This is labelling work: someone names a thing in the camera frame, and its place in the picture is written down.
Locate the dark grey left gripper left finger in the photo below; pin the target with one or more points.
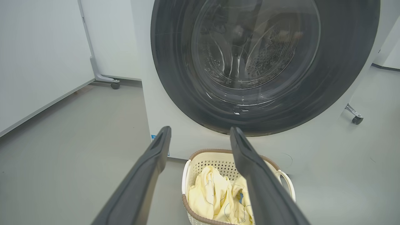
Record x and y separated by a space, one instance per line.
140 187

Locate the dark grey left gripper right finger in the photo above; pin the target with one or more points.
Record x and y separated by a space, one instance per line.
265 200

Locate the pale yellow garment bear print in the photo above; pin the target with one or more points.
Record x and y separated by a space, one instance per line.
239 212

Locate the pale yellow garment blue trim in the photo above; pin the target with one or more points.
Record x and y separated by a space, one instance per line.
206 193

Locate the round black glass washer door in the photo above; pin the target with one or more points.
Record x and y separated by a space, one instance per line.
175 78

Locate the cream perforated laundry basket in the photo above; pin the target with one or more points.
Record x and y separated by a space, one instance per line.
218 156

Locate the white front-load washing machine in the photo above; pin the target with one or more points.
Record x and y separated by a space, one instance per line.
162 109

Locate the blue energy label sticker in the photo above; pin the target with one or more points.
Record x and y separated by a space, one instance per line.
153 137

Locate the grey partition leg with caster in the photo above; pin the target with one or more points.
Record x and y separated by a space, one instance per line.
356 118
103 76

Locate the white partition panel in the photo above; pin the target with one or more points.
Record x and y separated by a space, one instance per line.
392 47
37 56
112 37

